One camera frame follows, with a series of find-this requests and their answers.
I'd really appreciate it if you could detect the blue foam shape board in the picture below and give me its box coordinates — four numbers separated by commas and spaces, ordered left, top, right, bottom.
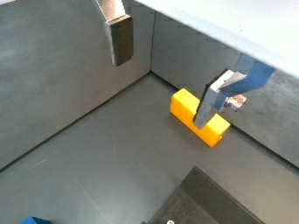
21, 216, 52, 224

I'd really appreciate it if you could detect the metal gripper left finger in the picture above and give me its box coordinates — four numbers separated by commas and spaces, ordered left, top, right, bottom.
92, 0, 133, 67

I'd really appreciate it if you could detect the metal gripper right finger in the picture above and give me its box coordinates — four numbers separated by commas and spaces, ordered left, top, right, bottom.
192, 54, 275, 128

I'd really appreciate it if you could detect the yellow arch block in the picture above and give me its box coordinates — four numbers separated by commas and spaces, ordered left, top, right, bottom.
171, 88, 229, 147

